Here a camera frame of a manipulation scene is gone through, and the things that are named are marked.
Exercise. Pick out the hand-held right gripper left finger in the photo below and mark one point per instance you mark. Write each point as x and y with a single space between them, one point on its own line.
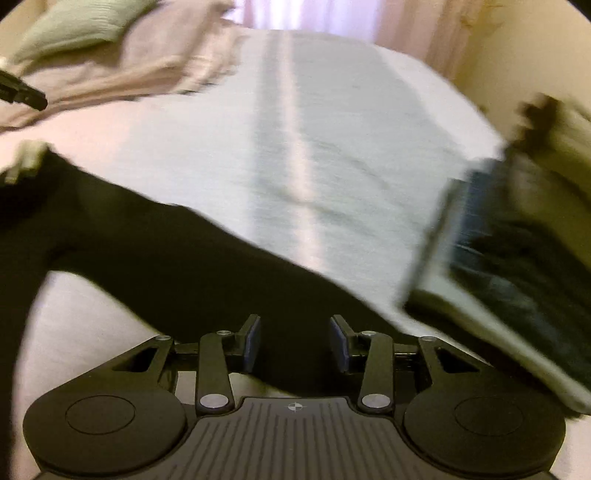
251 346

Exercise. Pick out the black sweater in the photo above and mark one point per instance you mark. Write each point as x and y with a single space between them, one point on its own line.
184 254

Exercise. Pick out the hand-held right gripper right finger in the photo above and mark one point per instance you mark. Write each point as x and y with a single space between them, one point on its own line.
339 346

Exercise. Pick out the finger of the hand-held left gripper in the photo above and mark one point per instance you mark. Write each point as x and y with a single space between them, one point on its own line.
23 92

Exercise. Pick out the stack of clothes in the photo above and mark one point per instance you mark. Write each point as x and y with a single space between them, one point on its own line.
508 258

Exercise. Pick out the tan curtain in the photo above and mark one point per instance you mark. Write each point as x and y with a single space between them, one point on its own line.
457 37

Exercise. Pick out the green pillow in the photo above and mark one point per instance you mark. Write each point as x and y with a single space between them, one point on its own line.
78 27

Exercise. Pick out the bed with striped bedspread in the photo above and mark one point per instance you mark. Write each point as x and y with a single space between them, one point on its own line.
323 138

